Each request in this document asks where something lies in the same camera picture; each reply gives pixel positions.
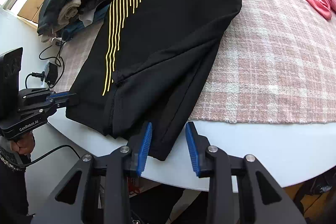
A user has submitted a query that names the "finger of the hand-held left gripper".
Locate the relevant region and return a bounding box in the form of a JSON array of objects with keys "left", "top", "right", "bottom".
[
  {"left": 18, "top": 97, "right": 80, "bottom": 120},
  {"left": 19, "top": 88, "right": 79, "bottom": 107}
]

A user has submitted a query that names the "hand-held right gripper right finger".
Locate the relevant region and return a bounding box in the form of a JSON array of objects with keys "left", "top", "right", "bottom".
[{"left": 185, "top": 121, "right": 307, "bottom": 224}]

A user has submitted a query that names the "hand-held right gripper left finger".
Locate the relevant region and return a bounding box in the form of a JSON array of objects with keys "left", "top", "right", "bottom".
[{"left": 31, "top": 122, "right": 153, "bottom": 224}]

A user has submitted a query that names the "black garment with yellow stripes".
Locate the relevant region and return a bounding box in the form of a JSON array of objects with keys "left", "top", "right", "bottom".
[{"left": 65, "top": 0, "right": 242, "bottom": 161}]

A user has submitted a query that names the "person's left hand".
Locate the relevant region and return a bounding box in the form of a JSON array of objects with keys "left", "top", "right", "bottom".
[{"left": 11, "top": 132, "right": 36, "bottom": 157}]

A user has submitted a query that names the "black power adapter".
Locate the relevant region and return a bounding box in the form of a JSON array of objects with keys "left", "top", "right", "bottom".
[{"left": 44, "top": 61, "right": 59, "bottom": 86}]

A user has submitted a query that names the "red white package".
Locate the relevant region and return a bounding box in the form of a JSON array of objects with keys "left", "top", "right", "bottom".
[{"left": 127, "top": 178, "right": 145, "bottom": 194}]

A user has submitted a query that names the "blue folded cloth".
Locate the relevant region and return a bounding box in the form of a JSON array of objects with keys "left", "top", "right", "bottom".
[{"left": 62, "top": 7, "right": 105, "bottom": 39}]

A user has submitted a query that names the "beige folded garment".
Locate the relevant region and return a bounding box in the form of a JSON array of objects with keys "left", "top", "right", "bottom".
[{"left": 39, "top": 0, "right": 84, "bottom": 42}]

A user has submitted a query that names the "light grey garment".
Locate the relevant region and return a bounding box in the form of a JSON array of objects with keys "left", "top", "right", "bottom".
[{"left": 79, "top": 10, "right": 99, "bottom": 25}]

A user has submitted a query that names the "pink plaid mat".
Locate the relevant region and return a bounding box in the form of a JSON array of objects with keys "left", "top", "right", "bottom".
[{"left": 52, "top": 0, "right": 336, "bottom": 125}]

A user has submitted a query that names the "black plug with cable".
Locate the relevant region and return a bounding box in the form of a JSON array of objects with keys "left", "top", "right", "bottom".
[{"left": 25, "top": 70, "right": 46, "bottom": 88}]

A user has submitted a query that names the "black adapter cable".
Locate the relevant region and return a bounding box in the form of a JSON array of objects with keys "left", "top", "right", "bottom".
[{"left": 39, "top": 39, "right": 66, "bottom": 67}]

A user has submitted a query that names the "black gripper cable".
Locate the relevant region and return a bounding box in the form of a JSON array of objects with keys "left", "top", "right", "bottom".
[{"left": 25, "top": 145, "right": 80, "bottom": 168}]

